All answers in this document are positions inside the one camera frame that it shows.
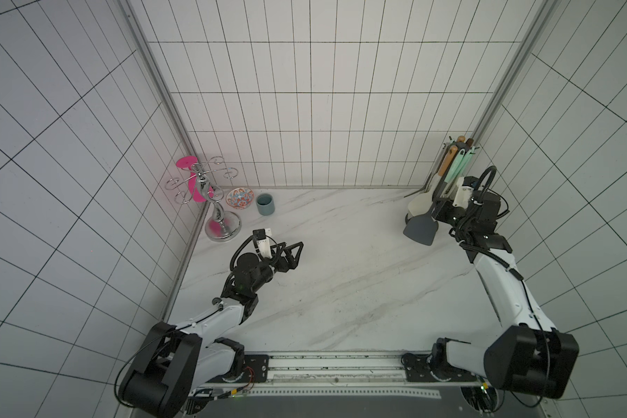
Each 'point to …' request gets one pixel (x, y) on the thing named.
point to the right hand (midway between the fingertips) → (440, 195)
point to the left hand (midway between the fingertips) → (293, 247)
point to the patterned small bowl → (239, 198)
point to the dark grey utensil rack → (448, 192)
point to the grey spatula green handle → (424, 228)
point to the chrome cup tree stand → (225, 225)
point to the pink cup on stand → (189, 162)
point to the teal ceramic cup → (265, 204)
